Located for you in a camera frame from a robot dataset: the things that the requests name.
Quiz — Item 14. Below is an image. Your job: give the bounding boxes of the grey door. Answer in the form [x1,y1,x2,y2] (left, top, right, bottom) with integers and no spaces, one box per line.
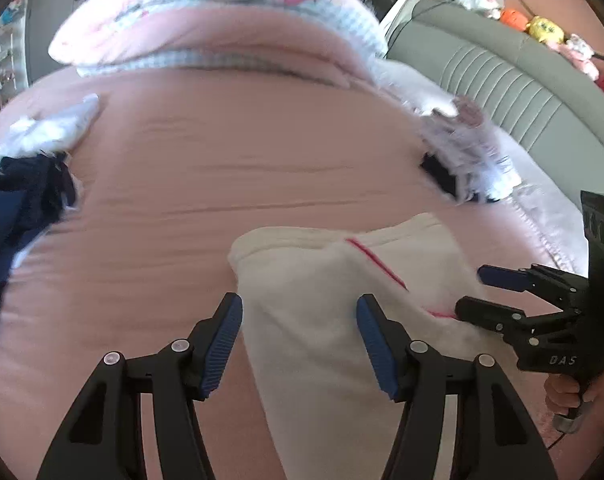
[26,0,105,76]

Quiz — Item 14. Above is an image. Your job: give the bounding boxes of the yellow plush toy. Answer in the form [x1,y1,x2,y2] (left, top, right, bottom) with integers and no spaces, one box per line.
[529,16,568,45]

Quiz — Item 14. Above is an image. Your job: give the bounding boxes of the pink plush toy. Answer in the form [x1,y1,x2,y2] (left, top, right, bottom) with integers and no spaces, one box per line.
[547,40,600,81]

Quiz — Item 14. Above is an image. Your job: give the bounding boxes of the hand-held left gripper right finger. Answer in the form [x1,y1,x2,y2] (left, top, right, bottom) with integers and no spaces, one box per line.
[356,294,558,480]

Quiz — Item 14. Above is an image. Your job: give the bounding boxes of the pale pink pillow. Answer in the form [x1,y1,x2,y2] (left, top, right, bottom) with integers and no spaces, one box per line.
[492,125,590,273]

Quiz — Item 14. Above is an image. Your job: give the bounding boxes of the orange plush toy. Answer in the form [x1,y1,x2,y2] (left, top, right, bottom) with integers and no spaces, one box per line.
[500,7,528,31]

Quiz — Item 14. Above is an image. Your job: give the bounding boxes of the pink checked duvet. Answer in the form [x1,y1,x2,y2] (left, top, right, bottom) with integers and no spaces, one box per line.
[48,0,389,86]

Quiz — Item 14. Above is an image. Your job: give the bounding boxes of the grey-green upholstered headboard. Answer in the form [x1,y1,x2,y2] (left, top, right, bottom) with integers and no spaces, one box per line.
[384,0,604,198]

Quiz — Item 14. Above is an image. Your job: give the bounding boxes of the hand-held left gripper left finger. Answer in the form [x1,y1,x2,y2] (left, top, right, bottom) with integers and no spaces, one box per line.
[36,292,243,480]

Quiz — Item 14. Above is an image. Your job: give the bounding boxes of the folded white striped clothes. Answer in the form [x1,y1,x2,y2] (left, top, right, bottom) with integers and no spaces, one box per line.
[419,120,503,181]

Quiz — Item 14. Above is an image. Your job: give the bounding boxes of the person's right forearm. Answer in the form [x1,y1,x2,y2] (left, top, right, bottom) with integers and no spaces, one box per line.
[579,360,604,461]

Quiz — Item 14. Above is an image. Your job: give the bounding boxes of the person's right hand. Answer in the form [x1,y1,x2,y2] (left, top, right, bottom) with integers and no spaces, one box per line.
[544,375,583,415]

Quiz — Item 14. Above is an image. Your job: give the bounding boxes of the navy blue garment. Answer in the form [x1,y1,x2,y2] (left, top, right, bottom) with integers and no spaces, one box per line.
[0,152,77,338]

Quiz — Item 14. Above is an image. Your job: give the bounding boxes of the white printed folded garment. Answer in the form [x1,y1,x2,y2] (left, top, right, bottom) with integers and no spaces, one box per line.
[457,150,522,201]

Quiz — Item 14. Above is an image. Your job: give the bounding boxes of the red shirt with cream lining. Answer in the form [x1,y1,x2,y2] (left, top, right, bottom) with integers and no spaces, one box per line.
[228,212,505,480]

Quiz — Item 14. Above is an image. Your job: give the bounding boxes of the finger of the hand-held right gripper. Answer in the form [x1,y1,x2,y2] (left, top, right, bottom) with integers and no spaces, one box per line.
[477,263,583,295]
[454,296,528,336]

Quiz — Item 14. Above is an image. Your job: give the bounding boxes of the white quilted blanket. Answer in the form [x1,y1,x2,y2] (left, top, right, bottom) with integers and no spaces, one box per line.
[369,57,460,118]

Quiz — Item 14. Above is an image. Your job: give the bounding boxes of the white cat plush toy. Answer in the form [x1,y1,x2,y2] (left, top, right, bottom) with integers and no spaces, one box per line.
[567,34,595,60]

